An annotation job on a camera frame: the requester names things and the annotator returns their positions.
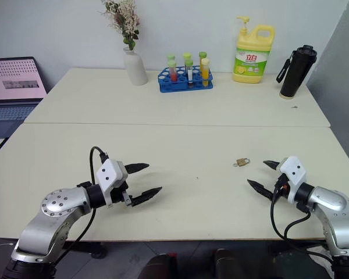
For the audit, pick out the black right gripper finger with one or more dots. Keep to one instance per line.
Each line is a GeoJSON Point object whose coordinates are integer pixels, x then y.
{"type": "Point", "coordinates": [272, 165]}
{"type": "Point", "coordinates": [261, 188]}

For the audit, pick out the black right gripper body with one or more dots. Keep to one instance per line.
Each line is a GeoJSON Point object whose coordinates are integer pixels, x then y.
{"type": "Point", "coordinates": [281, 186]}

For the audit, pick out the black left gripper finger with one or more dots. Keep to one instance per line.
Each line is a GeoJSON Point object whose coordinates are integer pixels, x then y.
{"type": "Point", "coordinates": [136, 167]}
{"type": "Point", "coordinates": [146, 195]}

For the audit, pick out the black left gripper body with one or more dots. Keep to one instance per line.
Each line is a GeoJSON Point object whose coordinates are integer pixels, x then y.
{"type": "Point", "coordinates": [117, 196]}

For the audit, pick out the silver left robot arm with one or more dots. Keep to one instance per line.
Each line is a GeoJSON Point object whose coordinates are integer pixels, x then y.
{"type": "Point", "coordinates": [55, 212]}

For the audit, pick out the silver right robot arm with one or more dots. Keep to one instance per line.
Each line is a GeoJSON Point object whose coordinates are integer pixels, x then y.
{"type": "Point", "coordinates": [334, 202]}

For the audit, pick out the small brass padlock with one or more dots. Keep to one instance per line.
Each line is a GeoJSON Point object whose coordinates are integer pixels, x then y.
{"type": "Point", "coordinates": [242, 162]}

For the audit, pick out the dark rounded shape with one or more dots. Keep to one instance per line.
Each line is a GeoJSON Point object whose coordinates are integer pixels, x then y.
{"type": "Point", "coordinates": [161, 266]}
{"type": "Point", "coordinates": [228, 264]}

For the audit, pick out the blue test tube rack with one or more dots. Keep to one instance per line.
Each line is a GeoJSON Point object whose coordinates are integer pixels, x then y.
{"type": "Point", "coordinates": [181, 85]}

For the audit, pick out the white ceramic vase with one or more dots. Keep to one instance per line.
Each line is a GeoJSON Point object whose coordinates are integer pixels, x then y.
{"type": "Point", "coordinates": [136, 68]}

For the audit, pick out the green-capped tube with red liquid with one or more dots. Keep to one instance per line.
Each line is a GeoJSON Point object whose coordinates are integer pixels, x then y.
{"type": "Point", "coordinates": [172, 71]}

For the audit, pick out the green-capped tube with white label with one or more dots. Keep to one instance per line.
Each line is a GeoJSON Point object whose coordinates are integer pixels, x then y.
{"type": "Point", "coordinates": [189, 72]}

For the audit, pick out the yellow-capped tube with orange liquid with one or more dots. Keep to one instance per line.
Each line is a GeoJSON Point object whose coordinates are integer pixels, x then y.
{"type": "Point", "coordinates": [205, 72]}

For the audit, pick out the yellow dish soap pump bottle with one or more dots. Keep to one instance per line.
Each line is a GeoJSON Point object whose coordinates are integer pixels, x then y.
{"type": "Point", "coordinates": [250, 52]}

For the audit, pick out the green-capped test tube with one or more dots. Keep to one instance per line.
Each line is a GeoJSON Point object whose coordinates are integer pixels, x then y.
{"type": "Point", "coordinates": [187, 55]}
{"type": "Point", "coordinates": [202, 54]}
{"type": "Point", "coordinates": [170, 56]}

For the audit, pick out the thin black rod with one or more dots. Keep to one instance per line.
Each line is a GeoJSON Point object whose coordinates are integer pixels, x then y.
{"type": "Point", "coordinates": [2, 143]}

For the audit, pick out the dried flower bunch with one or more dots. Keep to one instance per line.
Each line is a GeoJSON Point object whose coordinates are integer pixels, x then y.
{"type": "Point", "coordinates": [123, 20]}

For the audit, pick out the open grey laptop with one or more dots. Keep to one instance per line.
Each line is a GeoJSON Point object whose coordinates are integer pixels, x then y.
{"type": "Point", "coordinates": [11, 87]}

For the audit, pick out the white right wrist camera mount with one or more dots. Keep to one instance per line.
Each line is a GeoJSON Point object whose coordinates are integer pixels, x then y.
{"type": "Point", "coordinates": [293, 171]}

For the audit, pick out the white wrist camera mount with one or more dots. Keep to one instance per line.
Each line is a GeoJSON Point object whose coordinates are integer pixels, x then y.
{"type": "Point", "coordinates": [293, 171]}
{"type": "Point", "coordinates": [109, 174]}

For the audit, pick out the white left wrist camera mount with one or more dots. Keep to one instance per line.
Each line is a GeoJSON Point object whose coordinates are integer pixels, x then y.
{"type": "Point", "coordinates": [109, 174]}

